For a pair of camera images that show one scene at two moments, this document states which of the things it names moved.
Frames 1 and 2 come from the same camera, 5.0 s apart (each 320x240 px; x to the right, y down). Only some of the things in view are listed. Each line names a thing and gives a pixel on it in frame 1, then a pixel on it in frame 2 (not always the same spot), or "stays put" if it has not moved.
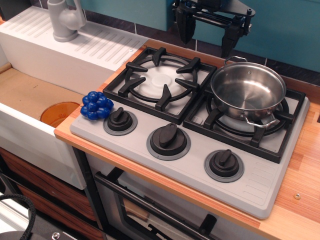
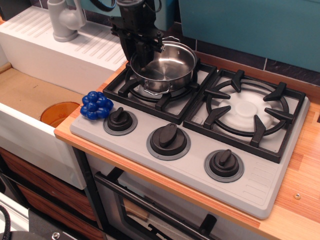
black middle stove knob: x=168 y=143 stays put
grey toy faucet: x=66 y=22 stays put
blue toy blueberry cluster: x=95 y=105 stays put
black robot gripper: x=234 y=14 → x=136 y=22
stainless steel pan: x=247 y=89 → x=171 y=70
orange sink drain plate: x=56 y=113 stays put
